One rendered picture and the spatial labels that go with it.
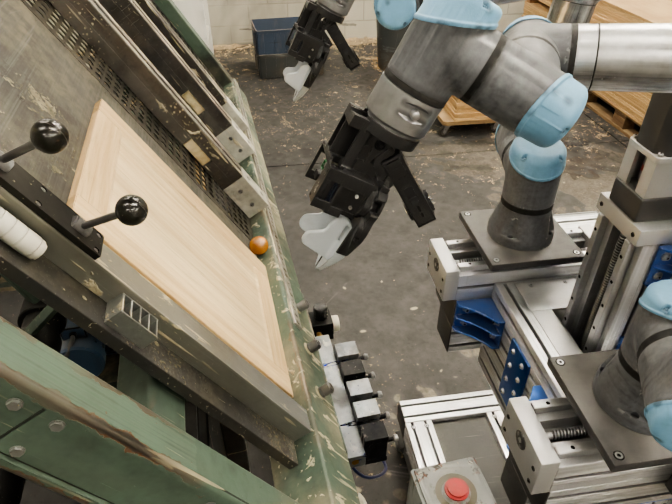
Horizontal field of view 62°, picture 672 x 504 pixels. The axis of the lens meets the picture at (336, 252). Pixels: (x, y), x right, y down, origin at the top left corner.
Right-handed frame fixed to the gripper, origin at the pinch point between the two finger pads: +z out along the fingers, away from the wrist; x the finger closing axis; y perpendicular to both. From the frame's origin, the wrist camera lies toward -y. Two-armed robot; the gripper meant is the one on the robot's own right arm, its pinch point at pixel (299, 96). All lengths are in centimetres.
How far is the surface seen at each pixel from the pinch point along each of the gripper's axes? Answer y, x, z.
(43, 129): 40, 67, -7
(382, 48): -148, -388, 47
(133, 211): 29, 67, 0
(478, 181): -174, -175, 58
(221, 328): 7, 50, 29
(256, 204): -6.6, -16.9, 39.7
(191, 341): 14, 62, 22
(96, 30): 45.2, -14.3, 9.2
